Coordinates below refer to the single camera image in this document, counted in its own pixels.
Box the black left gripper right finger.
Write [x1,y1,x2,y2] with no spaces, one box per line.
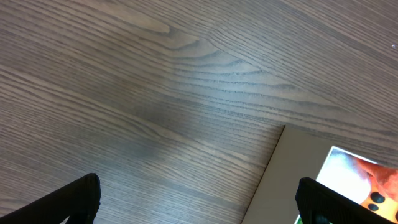
[295,177,394,224]

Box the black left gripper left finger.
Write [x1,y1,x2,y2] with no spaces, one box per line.
[1,173,101,224]

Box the white plush duck toy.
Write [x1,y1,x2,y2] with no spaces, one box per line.
[315,147,398,205]

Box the orange dog figurine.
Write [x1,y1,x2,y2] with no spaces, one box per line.
[361,183,397,223]

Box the white box pink inside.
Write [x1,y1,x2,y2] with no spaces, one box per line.
[241,124,398,224]

